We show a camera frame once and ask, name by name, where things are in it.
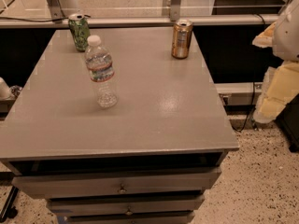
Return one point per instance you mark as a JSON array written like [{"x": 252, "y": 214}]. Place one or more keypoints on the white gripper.
[{"x": 289, "y": 34}]

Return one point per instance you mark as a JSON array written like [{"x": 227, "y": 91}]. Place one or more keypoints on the clear plastic water bottle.
[{"x": 99, "y": 64}]

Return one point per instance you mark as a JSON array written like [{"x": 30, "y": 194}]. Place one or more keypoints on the gold soda can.
[{"x": 182, "y": 35}]

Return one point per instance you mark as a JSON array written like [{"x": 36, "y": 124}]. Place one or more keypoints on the green soda can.
[{"x": 80, "y": 31}]

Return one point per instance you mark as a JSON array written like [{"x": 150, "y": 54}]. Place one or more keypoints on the grey drawer cabinet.
[{"x": 168, "y": 116}]

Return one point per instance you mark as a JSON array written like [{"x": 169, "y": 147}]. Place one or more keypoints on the bottom grey drawer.
[{"x": 181, "y": 217}]

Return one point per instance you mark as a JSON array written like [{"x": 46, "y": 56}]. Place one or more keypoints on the grey drawer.
[
  {"x": 116, "y": 183},
  {"x": 181, "y": 217},
  {"x": 126, "y": 205}
]

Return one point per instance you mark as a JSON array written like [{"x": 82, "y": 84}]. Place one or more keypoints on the top grey drawer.
[{"x": 116, "y": 183}]

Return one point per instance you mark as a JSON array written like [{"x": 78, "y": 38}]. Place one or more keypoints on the middle grey drawer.
[{"x": 126, "y": 205}]

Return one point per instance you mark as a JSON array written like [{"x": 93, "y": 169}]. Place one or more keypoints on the white object at left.
[{"x": 4, "y": 90}]

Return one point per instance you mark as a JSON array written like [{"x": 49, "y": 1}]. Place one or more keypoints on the metal frame rail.
[{"x": 244, "y": 19}]

